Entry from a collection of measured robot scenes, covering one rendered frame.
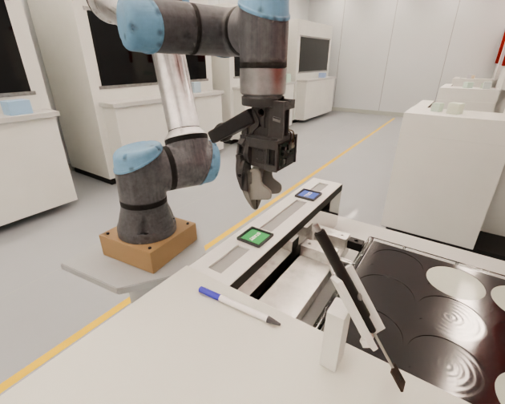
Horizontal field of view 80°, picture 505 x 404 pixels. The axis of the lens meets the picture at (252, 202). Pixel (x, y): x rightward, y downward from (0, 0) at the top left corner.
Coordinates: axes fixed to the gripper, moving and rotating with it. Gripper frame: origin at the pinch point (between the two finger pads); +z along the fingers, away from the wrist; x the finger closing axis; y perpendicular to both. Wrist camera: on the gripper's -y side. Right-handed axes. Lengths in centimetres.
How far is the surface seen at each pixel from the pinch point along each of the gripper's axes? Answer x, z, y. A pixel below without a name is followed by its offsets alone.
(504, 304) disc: 15.0, 14.1, 44.6
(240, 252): -5.3, 8.5, 0.9
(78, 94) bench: 125, 8, -303
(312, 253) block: 10.4, 14.6, 9.4
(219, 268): -11.7, 8.5, 0.8
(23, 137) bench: 50, 32, -256
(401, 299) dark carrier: 5.9, 14.2, 29.2
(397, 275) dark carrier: 12.7, 14.2, 27.1
